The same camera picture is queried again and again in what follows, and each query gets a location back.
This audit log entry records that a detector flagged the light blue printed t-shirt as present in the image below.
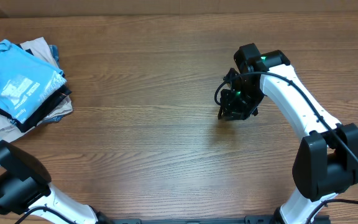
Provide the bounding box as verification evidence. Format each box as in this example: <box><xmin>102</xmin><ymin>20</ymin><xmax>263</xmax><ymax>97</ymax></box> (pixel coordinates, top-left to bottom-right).
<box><xmin>0</xmin><ymin>39</ymin><xmax>68</xmax><ymax>116</ymax></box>

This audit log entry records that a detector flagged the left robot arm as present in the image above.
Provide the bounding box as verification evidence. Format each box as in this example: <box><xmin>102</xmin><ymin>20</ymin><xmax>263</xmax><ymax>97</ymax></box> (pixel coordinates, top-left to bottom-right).
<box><xmin>0</xmin><ymin>137</ymin><xmax>110</xmax><ymax>224</ymax></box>

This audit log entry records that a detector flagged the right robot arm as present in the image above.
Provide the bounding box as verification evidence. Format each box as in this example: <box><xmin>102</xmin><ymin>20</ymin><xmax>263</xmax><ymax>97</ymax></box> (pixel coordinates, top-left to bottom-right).
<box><xmin>214</xmin><ymin>44</ymin><xmax>358</xmax><ymax>223</ymax></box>

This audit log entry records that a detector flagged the beige folded garment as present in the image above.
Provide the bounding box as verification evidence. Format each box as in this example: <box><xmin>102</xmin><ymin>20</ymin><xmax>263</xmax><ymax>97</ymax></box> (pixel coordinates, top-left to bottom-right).
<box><xmin>0</xmin><ymin>37</ymin><xmax>73</xmax><ymax>142</ymax></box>

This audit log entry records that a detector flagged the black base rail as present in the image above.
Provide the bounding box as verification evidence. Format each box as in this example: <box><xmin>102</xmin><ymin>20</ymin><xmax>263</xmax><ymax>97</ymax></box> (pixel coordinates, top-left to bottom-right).
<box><xmin>110</xmin><ymin>214</ymin><xmax>332</xmax><ymax>224</ymax></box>

